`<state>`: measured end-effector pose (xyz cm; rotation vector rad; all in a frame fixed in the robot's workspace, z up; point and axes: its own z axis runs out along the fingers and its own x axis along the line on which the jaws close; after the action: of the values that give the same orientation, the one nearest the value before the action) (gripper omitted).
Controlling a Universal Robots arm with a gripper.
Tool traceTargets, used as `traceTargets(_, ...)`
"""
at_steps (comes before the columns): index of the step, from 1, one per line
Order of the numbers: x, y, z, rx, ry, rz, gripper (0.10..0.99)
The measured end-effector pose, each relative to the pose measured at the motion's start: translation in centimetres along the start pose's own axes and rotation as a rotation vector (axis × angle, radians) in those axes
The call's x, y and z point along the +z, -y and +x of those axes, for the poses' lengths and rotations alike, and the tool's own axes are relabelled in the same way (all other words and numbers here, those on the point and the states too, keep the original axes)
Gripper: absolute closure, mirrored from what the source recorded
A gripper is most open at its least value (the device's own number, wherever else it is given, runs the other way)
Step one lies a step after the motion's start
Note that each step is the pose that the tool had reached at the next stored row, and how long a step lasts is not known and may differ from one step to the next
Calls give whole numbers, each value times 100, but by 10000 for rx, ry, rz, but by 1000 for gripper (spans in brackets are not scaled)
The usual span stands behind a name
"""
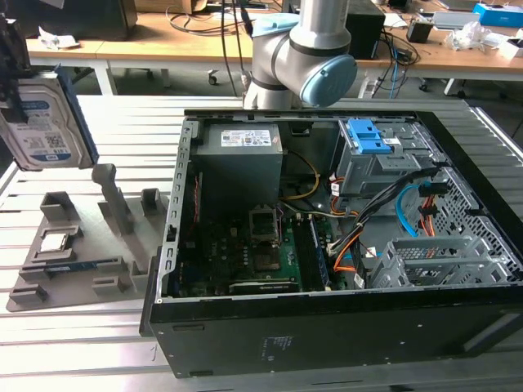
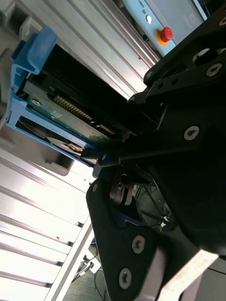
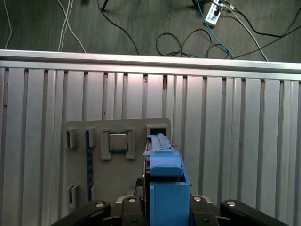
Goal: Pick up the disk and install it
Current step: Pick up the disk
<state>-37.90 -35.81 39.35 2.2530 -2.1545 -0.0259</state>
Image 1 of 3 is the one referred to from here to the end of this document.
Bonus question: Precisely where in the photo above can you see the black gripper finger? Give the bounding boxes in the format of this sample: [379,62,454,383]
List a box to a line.
[0,79,29,124]

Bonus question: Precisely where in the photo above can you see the hard disk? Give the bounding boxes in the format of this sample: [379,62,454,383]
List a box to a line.
[0,65,99,172]

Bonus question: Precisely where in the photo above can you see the grey disk bay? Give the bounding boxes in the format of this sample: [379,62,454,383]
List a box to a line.
[367,234,523,289]

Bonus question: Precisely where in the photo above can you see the crumpled white paper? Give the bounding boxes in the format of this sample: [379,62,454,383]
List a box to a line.
[38,25,79,51]

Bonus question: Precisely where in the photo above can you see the large black box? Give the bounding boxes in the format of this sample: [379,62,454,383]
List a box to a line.
[11,0,138,42]

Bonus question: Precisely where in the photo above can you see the wooden desk white legs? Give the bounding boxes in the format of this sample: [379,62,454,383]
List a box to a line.
[24,11,295,97]

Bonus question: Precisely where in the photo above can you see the silver CPU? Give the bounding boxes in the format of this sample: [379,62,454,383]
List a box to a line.
[42,233,71,251]

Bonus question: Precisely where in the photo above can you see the grey parts rack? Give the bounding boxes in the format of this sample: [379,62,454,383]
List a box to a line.
[7,163,171,314]

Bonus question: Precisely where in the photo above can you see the blue RAM stick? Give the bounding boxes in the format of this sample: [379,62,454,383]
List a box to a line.
[43,261,101,274]

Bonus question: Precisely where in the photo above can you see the grey power supply unit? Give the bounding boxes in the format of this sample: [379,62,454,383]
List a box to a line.
[190,122,285,209]

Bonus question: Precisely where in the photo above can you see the metal socket cover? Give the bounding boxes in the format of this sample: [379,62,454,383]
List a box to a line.
[247,203,284,247]

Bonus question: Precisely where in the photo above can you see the CPU socket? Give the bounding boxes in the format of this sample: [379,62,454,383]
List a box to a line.
[252,247,284,274]

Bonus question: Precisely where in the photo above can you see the black graphics card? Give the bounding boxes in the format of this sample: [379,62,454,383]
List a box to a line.
[228,276,302,296]

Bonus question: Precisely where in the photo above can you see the green motherboard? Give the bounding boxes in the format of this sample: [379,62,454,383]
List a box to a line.
[177,203,340,297]

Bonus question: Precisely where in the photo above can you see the black RAM slot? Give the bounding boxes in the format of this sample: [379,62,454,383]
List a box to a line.
[293,218,314,292]
[310,218,331,292]
[305,218,325,292]
[299,218,320,292]

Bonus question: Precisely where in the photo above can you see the white power strip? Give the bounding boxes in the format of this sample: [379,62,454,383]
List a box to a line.
[358,75,379,99]

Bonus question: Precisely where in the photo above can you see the black tower box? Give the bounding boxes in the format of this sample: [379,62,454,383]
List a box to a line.
[346,3,387,60]

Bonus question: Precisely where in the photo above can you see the blue plastic drive latch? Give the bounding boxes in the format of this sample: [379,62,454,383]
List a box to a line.
[345,118,404,155]

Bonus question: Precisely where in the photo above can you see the grey optical drive cage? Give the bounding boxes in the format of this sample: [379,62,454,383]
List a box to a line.
[333,118,449,198]

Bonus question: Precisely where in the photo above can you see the white paper sheet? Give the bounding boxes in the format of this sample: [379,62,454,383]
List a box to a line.
[383,12,409,29]

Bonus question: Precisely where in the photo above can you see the black PC case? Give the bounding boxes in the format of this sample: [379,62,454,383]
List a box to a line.
[138,108,523,379]

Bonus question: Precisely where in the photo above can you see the silver flat device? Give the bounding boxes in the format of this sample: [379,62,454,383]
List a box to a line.
[431,11,481,30]

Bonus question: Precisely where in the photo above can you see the wooden desk with clutter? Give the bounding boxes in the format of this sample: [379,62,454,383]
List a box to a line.
[346,11,523,97]

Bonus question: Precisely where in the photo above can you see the crumpled clear plastic bag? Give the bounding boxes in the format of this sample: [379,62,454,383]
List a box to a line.
[444,20,510,53]

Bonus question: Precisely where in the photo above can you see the blue cardboard box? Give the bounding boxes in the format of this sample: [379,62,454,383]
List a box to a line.
[472,2,523,28]

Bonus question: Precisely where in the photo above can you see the small white box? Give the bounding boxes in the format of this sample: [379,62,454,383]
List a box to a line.
[498,35,523,61]

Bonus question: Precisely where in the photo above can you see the red wire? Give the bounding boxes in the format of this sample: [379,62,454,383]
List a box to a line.
[192,171,204,225]

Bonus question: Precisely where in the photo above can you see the locking lever wire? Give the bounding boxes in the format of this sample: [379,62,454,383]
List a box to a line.
[275,203,286,248]

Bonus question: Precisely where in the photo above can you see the yellow wire bundle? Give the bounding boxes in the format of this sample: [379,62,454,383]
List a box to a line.
[284,151,322,202]

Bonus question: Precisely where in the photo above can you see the multicoloured power wire bundle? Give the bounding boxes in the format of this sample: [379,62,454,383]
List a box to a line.
[281,202,360,220]

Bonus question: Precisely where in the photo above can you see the black cable bundle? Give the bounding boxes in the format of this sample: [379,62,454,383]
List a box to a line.
[326,165,445,258]

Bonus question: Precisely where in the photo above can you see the blue data wire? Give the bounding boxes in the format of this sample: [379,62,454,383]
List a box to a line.
[395,183,426,238]

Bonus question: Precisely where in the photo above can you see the orange power wire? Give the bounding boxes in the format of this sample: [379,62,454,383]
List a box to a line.
[333,182,449,274]

